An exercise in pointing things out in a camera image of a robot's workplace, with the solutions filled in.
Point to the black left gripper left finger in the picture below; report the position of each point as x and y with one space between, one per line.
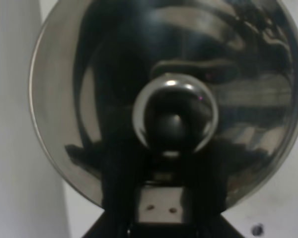
120 176

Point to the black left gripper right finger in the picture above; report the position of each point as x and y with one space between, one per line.
207 179

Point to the stainless steel teapot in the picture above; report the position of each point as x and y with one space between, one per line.
168 78

